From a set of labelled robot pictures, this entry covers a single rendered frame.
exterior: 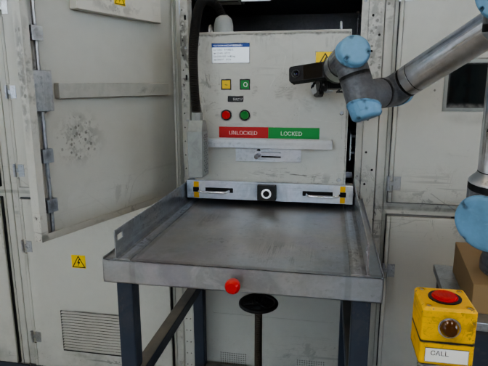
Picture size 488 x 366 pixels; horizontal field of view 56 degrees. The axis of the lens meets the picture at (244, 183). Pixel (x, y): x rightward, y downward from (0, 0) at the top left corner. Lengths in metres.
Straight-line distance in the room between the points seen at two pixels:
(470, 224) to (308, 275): 0.33
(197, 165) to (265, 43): 0.43
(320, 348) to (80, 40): 1.34
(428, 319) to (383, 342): 1.05
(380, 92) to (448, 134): 0.52
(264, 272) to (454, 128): 0.88
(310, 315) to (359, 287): 0.81
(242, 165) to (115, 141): 0.40
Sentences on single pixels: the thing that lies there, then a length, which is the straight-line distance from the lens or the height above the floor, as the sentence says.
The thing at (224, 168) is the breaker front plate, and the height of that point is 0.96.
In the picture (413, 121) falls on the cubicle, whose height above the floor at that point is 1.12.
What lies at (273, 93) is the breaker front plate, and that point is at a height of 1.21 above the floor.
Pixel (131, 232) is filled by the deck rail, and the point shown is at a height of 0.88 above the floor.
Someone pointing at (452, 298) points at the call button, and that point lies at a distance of 0.81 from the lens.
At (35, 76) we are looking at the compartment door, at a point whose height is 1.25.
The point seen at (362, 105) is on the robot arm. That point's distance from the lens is 1.12.
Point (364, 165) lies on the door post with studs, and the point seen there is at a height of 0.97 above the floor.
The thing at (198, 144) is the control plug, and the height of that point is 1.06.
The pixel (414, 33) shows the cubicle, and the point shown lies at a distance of 1.61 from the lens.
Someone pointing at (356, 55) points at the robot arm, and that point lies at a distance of 1.12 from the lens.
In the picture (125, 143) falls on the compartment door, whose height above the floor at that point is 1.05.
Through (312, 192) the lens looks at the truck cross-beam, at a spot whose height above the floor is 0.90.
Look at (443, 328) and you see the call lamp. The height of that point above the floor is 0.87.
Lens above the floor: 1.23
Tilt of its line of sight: 12 degrees down
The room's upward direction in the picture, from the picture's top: straight up
